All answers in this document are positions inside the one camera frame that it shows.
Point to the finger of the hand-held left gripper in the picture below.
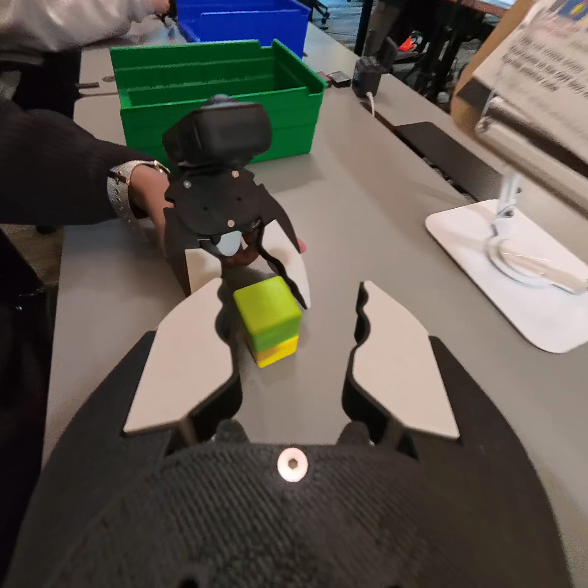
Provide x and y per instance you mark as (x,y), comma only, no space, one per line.
(289,262)
(202,271)

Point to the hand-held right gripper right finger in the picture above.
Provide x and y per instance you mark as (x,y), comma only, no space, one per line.
(399,372)

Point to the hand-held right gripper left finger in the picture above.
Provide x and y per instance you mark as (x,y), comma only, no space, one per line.
(183,367)

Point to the lime green cube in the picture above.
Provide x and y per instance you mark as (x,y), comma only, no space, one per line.
(266,312)

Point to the yellow cube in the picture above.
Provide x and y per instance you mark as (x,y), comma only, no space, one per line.
(280,353)

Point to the green plastic bin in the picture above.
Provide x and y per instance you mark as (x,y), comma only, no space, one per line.
(294,124)

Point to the person's left forearm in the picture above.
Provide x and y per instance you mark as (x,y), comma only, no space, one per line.
(55,170)

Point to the person's left hand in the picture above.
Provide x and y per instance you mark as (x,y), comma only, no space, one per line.
(147,193)

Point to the silver wristwatch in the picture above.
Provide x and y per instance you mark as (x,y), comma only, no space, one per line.
(117,197)

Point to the white document stand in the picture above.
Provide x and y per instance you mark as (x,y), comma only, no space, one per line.
(528,312)

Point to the person's black clothing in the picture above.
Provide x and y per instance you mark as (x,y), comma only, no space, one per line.
(23,367)

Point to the blue plastic bin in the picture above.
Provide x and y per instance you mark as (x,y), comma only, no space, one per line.
(243,23)

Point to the black electronic device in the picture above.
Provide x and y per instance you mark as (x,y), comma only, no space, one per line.
(366,76)

